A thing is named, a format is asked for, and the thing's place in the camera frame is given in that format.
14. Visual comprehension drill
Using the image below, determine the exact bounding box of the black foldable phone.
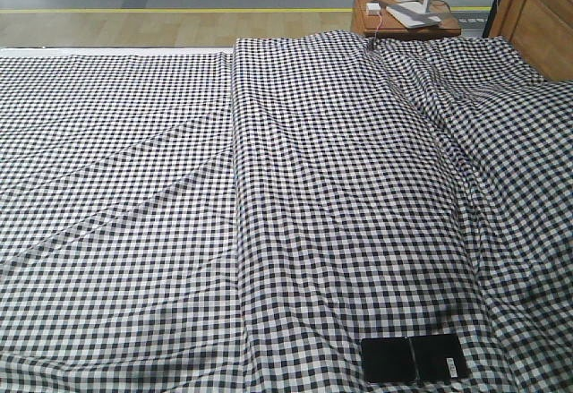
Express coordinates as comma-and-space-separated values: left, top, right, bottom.
360, 334, 470, 383

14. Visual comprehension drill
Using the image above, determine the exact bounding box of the black white checkered blanket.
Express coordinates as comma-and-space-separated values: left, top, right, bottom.
231, 31, 572, 392

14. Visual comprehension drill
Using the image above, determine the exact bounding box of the white charger adapter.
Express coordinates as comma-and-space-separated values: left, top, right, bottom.
365, 2, 381, 16

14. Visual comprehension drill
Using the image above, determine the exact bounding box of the black white checkered bedsheet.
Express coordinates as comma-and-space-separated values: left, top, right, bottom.
1, 53, 245, 392

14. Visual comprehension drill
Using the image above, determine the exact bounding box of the wooden nightstand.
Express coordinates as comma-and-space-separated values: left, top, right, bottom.
350, 0, 463, 38

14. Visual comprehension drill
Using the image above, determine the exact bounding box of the wooden headboard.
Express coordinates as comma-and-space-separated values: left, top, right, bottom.
488, 0, 572, 81

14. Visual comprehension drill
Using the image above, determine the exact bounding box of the white charger cable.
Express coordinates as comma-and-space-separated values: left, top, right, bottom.
369, 11, 384, 46

